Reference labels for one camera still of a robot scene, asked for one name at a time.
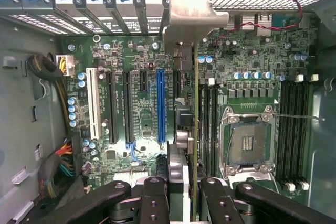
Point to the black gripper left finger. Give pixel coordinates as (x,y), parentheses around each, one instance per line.
(105,197)

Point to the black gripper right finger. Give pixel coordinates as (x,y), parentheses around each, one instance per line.
(275,205)

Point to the CPU socket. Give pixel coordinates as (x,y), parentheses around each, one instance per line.
(249,142)

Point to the black RAM slot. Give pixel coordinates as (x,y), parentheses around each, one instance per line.
(305,129)
(208,129)
(283,129)
(215,129)
(201,129)
(298,129)
(290,129)

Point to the long black expansion slot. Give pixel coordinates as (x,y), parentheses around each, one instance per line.
(128,108)
(113,108)

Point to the thin socket locking lever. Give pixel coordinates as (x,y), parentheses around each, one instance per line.
(296,116)

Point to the white expansion slot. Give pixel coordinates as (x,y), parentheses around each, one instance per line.
(93,103)

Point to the blue expansion slot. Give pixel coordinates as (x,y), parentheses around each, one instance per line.
(160,106)

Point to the short black expansion slot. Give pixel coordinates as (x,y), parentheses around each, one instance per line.
(144,81)
(177,83)

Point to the open grey PC case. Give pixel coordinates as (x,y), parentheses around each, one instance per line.
(18,90)

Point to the white power connector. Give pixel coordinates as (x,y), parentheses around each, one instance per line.
(65,62)

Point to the green motherboard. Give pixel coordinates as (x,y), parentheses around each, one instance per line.
(147,51)

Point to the metal slot cover blank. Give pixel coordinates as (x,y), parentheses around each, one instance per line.
(141,14)
(115,15)

